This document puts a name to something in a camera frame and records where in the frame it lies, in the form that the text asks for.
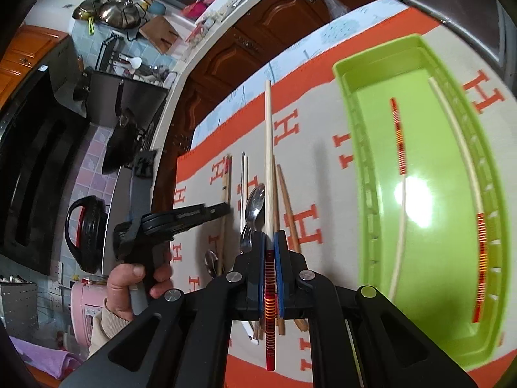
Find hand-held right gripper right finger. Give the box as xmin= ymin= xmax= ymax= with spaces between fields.
xmin=274 ymin=230 xmax=477 ymax=388

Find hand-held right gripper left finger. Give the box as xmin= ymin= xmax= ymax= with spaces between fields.
xmin=58 ymin=230 xmax=267 ymax=388

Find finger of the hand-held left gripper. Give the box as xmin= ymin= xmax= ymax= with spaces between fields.
xmin=174 ymin=204 xmax=232 ymax=232

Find large metal spoon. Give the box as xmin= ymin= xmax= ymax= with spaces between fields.
xmin=245 ymin=183 xmax=266 ymax=233

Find white ceramic spoon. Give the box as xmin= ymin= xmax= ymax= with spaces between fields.
xmin=241 ymin=321 xmax=260 ymax=345

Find cream red striped chopstick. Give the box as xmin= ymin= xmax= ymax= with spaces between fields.
xmin=427 ymin=76 xmax=491 ymax=325
xmin=387 ymin=97 xmax=408 ymax=302
xmin=263 ymin=79 xmax=277 ymax=372

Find green plastic tray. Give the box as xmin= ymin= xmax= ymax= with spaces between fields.
xmin=332 ymin=33 xmax=510 ymax=372

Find person's left forearm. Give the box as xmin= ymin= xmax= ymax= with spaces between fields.
xmin=88 ymin=297 xmax=136 ymax=360

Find person's left hand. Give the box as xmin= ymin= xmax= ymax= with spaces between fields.
xmin=106 ymin=251 xmax=174 ymax=321

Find stainless steel sheet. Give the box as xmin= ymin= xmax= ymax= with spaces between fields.
xmin=102 ymin=167 xmax=136 ymax=269

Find black gas stove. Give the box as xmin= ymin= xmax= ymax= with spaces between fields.
xmin=131 ymin=150 xmax=158 ymax=179

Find black wok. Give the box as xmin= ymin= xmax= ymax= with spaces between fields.
xmin=101 ymin=107 xmax=143 ymax=175

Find pink rice cooker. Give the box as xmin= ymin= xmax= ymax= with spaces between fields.
xmin=70 ymin=278 xmax=109 ymax=348

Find orange beige printed blanket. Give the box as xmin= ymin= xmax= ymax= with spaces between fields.
xmin=172 ymin=4 xmax=517 ymax=388

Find dark stove splash panel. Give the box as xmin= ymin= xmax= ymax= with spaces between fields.
xmin=88 ymin=70 xmax=168 ymax=130

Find black range hood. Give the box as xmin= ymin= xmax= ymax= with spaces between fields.
xmin=0 ymin=38 xmax=87 ymax=275

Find white kitchen countertop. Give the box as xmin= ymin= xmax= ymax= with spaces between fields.
xmin=149 ymin=0 xmax=313 ymax=162

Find small dark saucepan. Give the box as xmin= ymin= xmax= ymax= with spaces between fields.
xmin=73 ymin=70 xmax=93 ymax=103

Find perforated steel rack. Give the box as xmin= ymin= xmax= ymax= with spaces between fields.
xmin=0 ymin=281 xmax=40 ymax=337

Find purple cloth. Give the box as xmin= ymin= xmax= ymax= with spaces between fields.
xmin=9 ymin=335 xmax=85 ymax=381

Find brown wooden base cabinets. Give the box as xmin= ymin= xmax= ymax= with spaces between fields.
xmin=155 ymin=0 xmax=390 ymax=215

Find wooden cutting board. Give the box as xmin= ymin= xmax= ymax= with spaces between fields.
xmin=138 ymin=15 xmax=181 ymax=54

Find pink bowl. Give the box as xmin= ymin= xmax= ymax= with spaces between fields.
xmin=184 ymin=0 xmax=206 ymax=19

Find large hanging steel pot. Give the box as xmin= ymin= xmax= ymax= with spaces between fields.
xmin=98 ymin=0 xmax=142 ymax=29

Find light blue printed tablecloth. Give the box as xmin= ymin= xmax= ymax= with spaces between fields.
xmin=190 ymin=0 xmax=413 ymax=148

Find small clear plastic bag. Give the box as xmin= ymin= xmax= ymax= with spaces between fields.
xmin=322 ymin=0 xmax=349 ymax=20

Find grey open cabinet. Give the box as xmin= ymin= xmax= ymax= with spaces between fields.
xmin=385 ymin=0 xmax=512 ymax=66

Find black pressure cooker red handle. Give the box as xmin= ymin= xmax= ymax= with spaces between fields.
xmin=65 ymin=195 xmax=109 ymax=274

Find black wall rack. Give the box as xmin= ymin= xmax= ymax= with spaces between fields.
xmin=97 ymin=34 xmax=125 ymax=70

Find orange wooden wall cabinet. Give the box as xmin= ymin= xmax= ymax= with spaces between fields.
xmin=0 ymin=24 xmax=69 ymax=108

